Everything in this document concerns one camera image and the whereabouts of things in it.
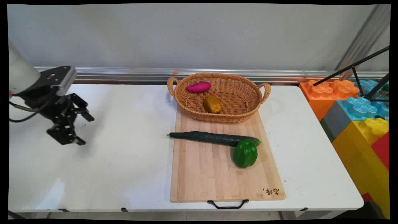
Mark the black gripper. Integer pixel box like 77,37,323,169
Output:
24,92,95,146

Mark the brown potato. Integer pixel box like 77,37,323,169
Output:
203,95,223,114

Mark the purple sweet potato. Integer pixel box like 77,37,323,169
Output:
186,82,212,93

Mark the dark green cucumber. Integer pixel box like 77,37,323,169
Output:
167,131,261,147

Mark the bamboo cutting board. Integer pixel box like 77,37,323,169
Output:
170,109,286,203

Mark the woven wicker basket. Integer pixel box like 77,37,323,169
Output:
167,73,271,123

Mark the green bell pepper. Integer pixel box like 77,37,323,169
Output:
233,139,258,169

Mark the orange toy block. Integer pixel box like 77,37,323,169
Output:
299,79,360,122

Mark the grey toy block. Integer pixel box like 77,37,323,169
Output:
320,101,352,142

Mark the black tripod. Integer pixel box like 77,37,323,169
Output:
313,46,390,102

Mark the yellow toy block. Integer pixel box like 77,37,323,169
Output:
331,117,390,219

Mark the blue toy block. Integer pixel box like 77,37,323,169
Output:
337,79,389,121

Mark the red toy block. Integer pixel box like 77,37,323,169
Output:
371,132,389,170

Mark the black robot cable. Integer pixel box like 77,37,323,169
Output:
9,101,40,112
9,107,52,123

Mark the aluminium rail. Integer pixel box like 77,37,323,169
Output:
34,66,389,84

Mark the black cutting board handle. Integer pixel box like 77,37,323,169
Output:
207,199,249,210

